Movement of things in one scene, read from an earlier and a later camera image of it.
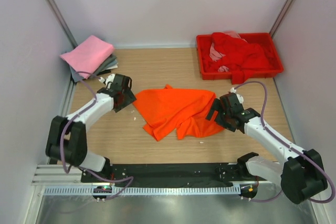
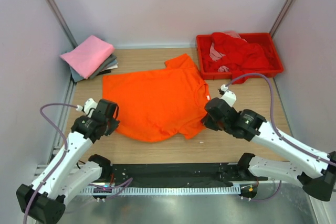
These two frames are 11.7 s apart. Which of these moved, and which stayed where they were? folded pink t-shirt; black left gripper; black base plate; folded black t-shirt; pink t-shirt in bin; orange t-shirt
Moved: black left gripper; orange t-shirt
Stayed: pink t-shirt in bin; folded black t-shirt; folded pink t-shirt; black base plate
